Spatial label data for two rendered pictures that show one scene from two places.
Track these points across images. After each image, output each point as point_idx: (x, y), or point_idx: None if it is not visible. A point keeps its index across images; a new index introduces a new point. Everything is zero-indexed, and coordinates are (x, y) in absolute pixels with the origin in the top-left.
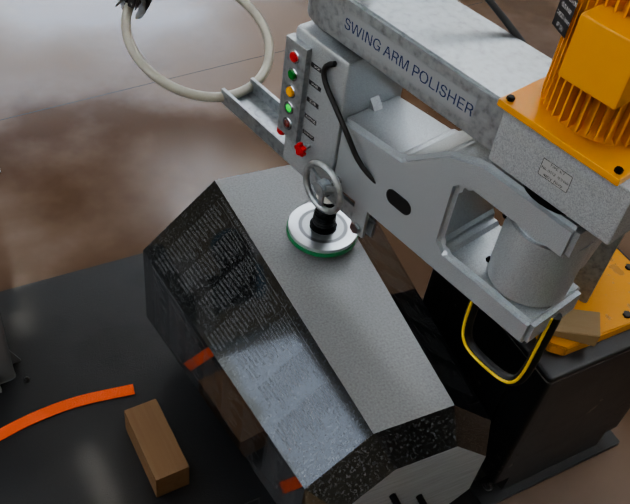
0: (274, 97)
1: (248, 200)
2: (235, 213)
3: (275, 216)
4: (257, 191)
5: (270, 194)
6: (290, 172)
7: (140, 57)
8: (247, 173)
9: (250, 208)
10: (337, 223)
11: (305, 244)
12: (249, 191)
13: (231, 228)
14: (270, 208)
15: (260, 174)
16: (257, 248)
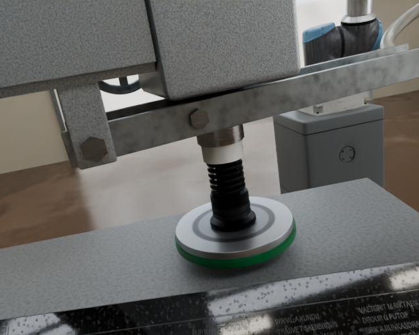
0: (404, 51)
1: (328, 197)
2: (301, 190)
3: (293, 213)
4: (350, 201)
5: (344, 210)
6: (414, 227)
7: (406, 12)
8: (392, 195)
9: (310, 198)
10: (233, 232)
11: (200, 207)
12: (348, 197)
13: None
14: (311, 210)
15: (394, 203)
16: None
